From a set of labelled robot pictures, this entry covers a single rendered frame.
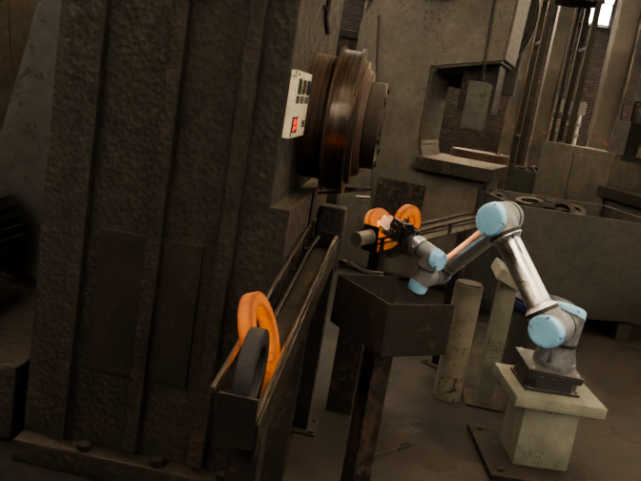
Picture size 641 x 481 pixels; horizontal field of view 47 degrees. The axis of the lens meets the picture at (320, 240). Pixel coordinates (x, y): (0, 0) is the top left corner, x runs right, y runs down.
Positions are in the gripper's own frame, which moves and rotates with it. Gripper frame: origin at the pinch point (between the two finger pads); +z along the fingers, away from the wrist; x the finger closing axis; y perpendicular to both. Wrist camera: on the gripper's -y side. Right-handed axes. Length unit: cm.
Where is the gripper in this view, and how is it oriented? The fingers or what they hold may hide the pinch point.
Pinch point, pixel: (378, 222)
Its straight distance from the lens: 297.3
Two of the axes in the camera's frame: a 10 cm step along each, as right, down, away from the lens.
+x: -7.2, -0.1, -7.0
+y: 3.5, -8.7, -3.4
